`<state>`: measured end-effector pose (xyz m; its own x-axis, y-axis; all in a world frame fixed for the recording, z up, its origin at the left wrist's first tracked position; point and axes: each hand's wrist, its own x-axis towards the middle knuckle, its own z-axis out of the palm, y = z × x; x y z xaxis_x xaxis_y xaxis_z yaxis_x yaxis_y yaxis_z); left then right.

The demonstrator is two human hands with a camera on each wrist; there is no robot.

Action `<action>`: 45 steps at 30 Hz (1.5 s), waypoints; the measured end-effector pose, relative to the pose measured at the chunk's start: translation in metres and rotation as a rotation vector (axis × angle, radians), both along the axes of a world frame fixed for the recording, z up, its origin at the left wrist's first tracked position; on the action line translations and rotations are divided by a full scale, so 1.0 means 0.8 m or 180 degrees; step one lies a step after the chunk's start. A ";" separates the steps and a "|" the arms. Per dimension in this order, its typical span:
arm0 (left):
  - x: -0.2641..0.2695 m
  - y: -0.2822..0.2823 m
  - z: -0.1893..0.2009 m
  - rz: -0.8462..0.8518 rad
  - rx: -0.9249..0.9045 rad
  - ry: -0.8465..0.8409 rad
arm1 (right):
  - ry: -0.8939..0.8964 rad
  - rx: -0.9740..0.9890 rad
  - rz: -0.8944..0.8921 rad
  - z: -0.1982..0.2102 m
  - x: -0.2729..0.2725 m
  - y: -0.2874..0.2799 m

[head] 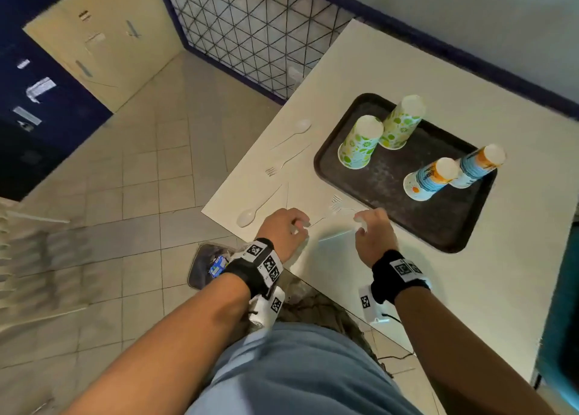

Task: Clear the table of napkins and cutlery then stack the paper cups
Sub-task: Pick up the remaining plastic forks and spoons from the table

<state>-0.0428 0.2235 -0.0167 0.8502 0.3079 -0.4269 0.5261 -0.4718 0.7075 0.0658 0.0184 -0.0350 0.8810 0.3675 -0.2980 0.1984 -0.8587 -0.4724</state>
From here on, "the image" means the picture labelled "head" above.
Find dark brown serving tray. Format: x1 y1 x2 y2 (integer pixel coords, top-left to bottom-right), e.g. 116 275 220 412
313 93 498 254

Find person's left forearm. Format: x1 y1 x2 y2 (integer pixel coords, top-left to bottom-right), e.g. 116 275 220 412
65 272 252 415

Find blue orange paper cup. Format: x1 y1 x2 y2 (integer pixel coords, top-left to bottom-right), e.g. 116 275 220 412
403 157 460 202
451 144 507 190

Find dark blue cabinet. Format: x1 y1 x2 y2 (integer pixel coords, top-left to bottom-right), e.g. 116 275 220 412
0 30 113 202

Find person's left hand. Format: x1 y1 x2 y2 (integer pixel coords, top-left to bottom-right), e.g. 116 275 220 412
255 208 311 263

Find black wire mesh panel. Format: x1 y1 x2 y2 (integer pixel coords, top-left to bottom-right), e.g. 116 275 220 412
153 0 359 105

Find blue packet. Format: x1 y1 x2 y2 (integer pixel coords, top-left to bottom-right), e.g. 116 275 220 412
208 255 229 278

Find person's camouflage trousers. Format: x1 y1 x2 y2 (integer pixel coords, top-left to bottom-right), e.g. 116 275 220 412
275 280 395 380

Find black camera cable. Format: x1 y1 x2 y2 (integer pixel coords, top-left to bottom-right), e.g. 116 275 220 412
381 313 418 362

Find grey waste bin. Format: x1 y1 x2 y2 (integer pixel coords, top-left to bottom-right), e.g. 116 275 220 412
187 242 241 291

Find person's grey blue shirt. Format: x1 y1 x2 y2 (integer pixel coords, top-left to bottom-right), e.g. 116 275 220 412
185 322 424 415

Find white plastic chair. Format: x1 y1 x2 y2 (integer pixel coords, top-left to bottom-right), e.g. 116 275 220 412
0 197 89 335

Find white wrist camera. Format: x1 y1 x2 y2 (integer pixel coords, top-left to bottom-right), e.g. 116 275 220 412
358 285 391 325
247 287 286 330

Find teal furniture piece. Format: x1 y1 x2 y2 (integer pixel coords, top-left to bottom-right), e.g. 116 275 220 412
535 219 579 403

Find cream cabinet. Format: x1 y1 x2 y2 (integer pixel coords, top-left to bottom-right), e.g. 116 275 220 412
23 0 187 113

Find white plastic spoon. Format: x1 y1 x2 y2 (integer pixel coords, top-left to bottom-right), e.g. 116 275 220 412
236 184 284 228
270 119 312 151

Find black marker wrist strap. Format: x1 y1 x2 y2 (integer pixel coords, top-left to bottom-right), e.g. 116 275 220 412
223 238 286 300
371 249 431 305

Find green patterned paper cup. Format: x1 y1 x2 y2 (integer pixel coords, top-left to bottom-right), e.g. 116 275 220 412
378 95 427 150
337 115 384 170

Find person's right forearm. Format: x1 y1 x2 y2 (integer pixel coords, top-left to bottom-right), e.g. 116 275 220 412
394 286 558 415

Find person's right hand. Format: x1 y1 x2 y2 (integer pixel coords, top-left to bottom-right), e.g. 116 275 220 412
354 208 399 269

